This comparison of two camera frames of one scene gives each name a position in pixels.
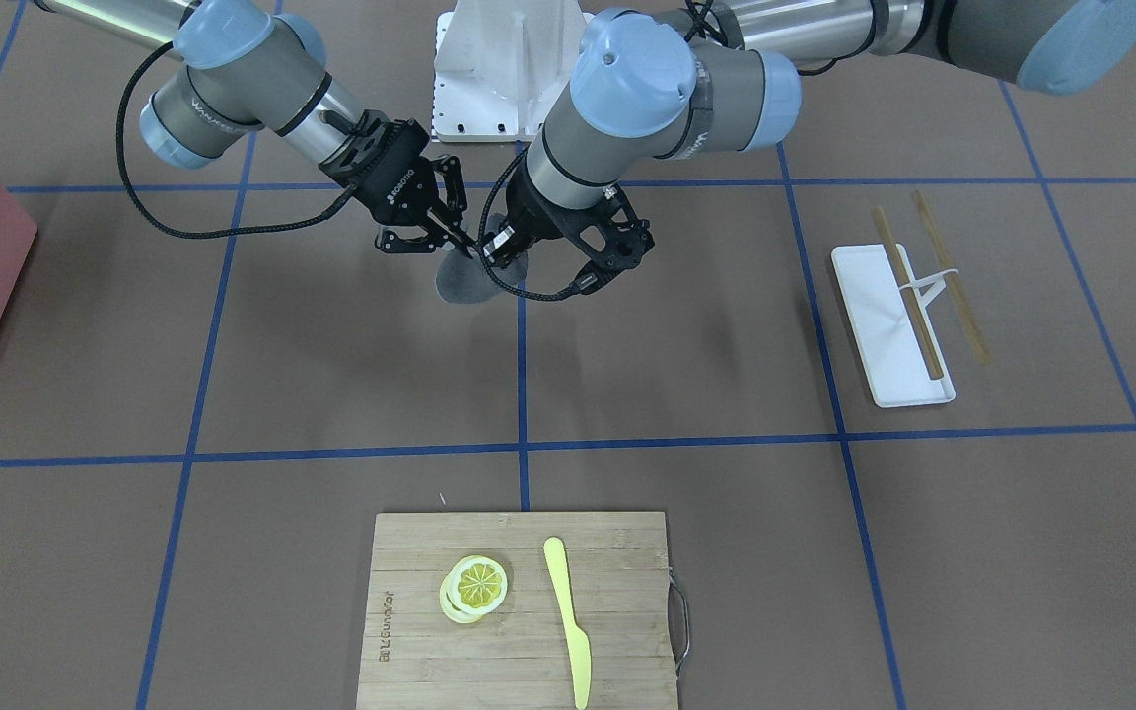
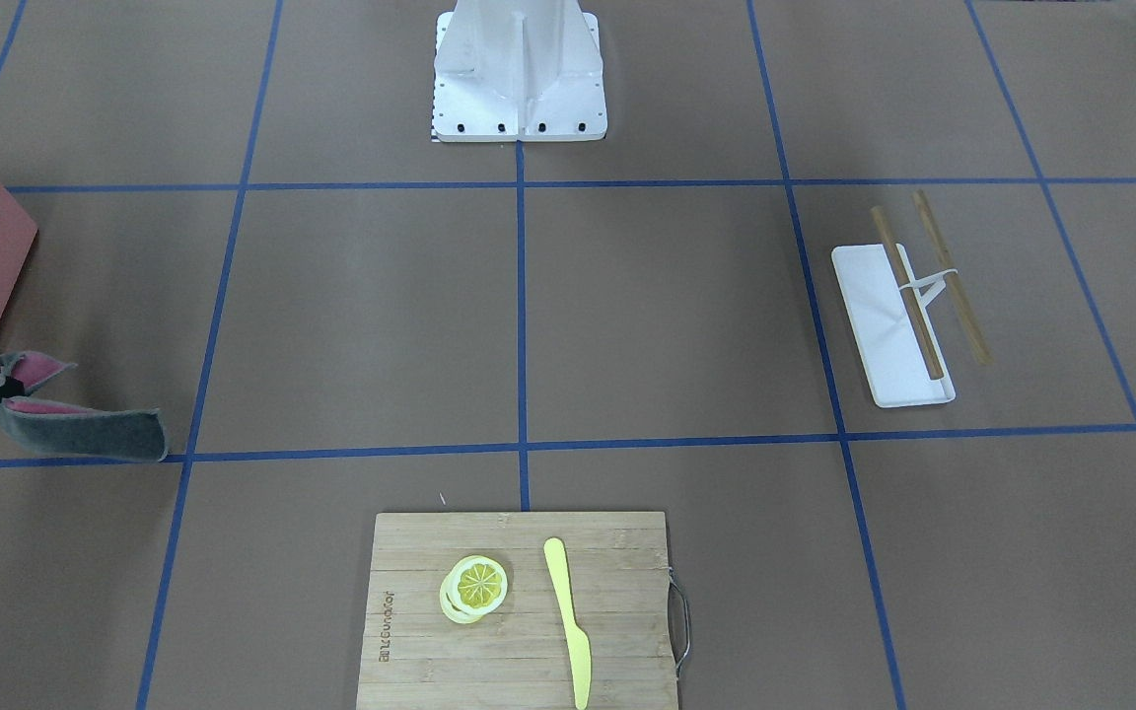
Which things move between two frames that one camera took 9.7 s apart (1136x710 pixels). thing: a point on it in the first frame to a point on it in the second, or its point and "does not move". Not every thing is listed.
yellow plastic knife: x=580 y=647 does not move
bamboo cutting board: x=523 y=656 does not move
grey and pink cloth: x=461 y=279 to x=97 y=432
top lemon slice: x=478 y=585 does not move
